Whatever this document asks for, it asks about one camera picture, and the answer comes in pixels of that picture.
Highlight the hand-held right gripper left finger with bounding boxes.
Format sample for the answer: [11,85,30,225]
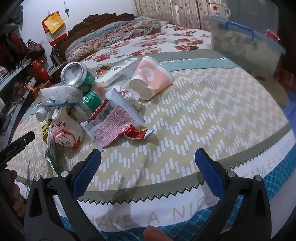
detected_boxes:
[24,148,102,241]

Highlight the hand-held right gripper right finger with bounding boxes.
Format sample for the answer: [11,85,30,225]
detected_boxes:
[194,147,272,241]

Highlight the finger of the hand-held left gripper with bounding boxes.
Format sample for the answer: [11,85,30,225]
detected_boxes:
[14,131,36,149]

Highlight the small yellow packet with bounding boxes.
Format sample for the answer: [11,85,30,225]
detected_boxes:
[41,120,53,141]

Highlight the white bottle cap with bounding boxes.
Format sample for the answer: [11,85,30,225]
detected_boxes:
[36,107,50,122]

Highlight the green snack wrapper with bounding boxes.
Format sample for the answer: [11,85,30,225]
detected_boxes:
[45,148,62,175]

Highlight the white paper bag red print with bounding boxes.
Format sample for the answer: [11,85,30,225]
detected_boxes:
[47,108,84,149]

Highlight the white plastic packet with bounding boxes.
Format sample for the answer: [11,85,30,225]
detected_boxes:
[38,85,84,108]

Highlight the red and white snack wrapper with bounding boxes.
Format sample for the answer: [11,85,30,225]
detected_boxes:
[80,89,145,151]

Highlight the red foil wrapper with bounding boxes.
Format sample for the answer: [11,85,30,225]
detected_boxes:
[123,126,155,141]

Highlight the clear bottle with green label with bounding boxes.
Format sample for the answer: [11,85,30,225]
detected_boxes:
[71,91,103,123]

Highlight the crushed green aluminium can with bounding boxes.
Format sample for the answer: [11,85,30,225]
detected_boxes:
[60,62,95,93]

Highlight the small orange wrapper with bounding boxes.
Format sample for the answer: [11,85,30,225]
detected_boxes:
[96,67,112,77]

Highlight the beige zigzag blanket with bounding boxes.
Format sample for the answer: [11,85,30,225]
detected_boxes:
[5,48,296,241]

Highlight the red gift box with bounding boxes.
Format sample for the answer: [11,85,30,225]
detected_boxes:
[31,60,50,87]

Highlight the cluttered storage shelf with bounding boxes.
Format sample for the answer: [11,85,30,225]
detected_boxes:
[0,5,31,110]

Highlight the brown handbag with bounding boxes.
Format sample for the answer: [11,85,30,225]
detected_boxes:
[26,39,46,56]

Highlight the flat white box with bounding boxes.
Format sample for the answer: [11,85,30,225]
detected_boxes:
[94,58,139,88]

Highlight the pink and white paper cup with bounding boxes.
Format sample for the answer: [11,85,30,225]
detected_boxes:
[129,56,174,101]

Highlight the carved wooden headboard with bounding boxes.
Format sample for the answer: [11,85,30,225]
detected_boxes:
[52,12,137,63]

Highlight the floral patchwork quilt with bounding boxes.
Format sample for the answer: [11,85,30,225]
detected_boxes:
[64,18,163,63]

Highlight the floral bed sheet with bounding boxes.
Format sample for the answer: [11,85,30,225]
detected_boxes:
[78,24,212,70]

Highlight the small red packet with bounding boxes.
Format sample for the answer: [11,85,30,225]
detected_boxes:
[265,29,279,41]

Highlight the white enamel mug red star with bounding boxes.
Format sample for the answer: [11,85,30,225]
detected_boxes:
[208,1,231,19]

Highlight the leaf print curtain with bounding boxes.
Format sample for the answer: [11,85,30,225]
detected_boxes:
[134,0,211,30]

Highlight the red and yellow wall calendar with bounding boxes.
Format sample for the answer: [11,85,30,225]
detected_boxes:
[41,11,68,46]

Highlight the clear storage box blue handle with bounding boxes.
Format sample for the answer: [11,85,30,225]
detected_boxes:
[205,16,286,77]

